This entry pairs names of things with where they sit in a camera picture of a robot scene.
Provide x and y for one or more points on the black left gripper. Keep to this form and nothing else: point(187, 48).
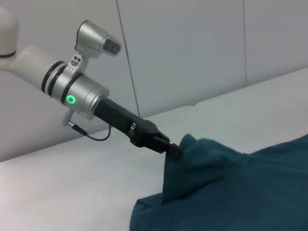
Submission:
point(125, 120)

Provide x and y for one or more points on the teal blue shirt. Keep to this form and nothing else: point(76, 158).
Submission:
point(228, 187)

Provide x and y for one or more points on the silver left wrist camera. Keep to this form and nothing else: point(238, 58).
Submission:
point(96, 38)

